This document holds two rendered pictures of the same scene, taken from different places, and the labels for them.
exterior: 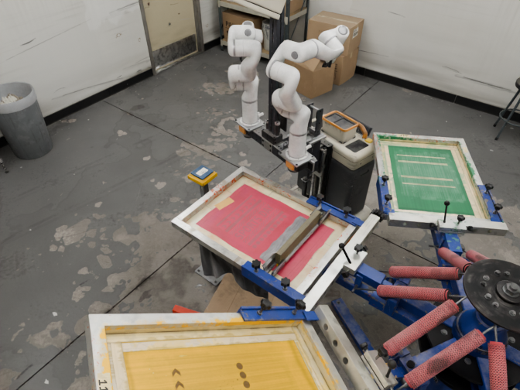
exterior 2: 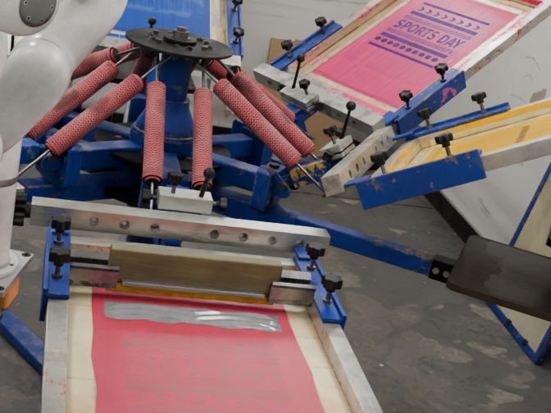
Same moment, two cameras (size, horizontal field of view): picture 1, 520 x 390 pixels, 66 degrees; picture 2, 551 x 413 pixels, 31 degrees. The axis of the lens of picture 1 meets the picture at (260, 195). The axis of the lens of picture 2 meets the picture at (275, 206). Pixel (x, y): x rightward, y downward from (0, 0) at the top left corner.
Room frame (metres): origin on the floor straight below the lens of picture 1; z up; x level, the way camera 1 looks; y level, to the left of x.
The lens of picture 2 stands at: (2.69, 1.06, 1.88)
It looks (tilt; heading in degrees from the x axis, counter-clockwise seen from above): 20 degrees down; 218
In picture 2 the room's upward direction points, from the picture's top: 12 degrees clockwise
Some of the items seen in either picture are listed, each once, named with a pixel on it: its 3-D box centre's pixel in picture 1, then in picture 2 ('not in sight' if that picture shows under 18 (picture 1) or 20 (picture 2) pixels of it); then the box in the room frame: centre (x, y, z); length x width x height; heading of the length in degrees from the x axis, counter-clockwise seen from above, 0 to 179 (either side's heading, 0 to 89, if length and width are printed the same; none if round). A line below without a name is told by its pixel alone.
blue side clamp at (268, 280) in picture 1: (270, 282); (316, 296); (1.06, -0.05, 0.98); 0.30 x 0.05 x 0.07; 52
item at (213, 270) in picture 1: (233, 271); not in sight; (1.29, 0.15, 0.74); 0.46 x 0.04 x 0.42; 52
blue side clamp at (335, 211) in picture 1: (331, 213); (56, 271); (1.50, -0.38, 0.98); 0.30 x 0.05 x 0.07; 52
